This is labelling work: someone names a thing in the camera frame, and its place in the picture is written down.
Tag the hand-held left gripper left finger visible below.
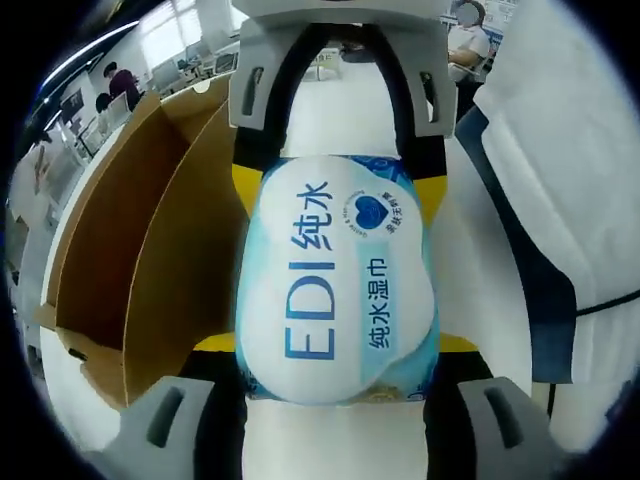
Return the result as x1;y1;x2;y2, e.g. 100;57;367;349
82;332;246;480

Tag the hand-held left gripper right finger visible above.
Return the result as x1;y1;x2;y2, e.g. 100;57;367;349
423;332;556;480

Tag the brown cardboard shoe box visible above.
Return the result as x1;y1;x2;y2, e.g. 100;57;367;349
32;74;241;411

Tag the blue wet wipes soft item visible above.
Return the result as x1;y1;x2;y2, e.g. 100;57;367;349
234;152;444;406

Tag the row of white office chairs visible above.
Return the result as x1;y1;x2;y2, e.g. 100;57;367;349
147;49;241;94

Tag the dark standing screen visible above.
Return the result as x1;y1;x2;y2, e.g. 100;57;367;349
58;85;87;120

